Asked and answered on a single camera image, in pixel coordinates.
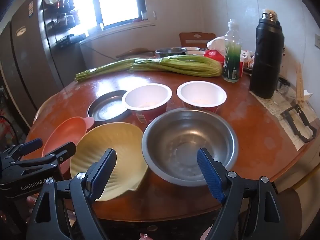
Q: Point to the plastic-wrapped celery bunch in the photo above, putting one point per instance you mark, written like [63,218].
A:
[180,65]

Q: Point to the window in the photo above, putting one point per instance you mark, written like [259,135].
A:
[117,2]

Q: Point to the clear glass jar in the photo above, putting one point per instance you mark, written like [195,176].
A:
[285,87]

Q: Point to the printed paper sheet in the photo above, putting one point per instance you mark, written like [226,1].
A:
[280,112]

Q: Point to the white plastic bag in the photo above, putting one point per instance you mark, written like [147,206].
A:
[216,43]

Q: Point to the round steel plate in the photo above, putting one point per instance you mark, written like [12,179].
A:
[107,107]

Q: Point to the large steel bowl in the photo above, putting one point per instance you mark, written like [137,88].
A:
[185,140]

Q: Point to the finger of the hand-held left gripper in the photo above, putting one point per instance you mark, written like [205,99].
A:
[62,151]
[32,145]

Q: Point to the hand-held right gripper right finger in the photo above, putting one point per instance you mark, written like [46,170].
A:
[210,177]

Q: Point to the small jar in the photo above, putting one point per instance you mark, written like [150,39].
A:
[143,15]

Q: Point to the red packet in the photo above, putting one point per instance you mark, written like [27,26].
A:
[213,55]

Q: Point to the small steel bowl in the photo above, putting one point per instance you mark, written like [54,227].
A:
[171,51]

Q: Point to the white and red paper bowl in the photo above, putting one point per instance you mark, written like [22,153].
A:
[147,97]
[201,95]

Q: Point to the red and white carton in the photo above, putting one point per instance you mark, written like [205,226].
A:
[242,67]

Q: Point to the wooden sticks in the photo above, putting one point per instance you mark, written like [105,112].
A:
[298,80]

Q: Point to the yellow shell-shaped plate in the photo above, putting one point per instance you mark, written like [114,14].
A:
[120,140]

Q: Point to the grey refrigerator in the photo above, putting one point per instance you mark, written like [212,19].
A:
[25,55]

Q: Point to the white wall socket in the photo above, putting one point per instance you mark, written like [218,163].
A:
[317,41]

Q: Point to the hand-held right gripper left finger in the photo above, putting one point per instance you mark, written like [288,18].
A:
[100,177]

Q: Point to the clear bottle with green label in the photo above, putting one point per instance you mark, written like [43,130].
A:
[232,55]

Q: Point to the wooden chair with curved back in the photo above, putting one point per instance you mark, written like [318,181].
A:
[135,52]

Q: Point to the black thermos flask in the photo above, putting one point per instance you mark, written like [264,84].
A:
[267,55]

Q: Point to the person's left hand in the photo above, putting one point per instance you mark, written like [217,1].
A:
[31,202]

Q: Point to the wooden chair with cutout back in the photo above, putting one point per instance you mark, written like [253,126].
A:
[197,36]

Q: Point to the white ceramic bowl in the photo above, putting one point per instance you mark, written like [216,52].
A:
[192,49]

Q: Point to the long celery bunch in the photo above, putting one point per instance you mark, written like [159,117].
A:
[105,67]

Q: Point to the black clip tool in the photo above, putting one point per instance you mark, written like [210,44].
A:
[298,122]

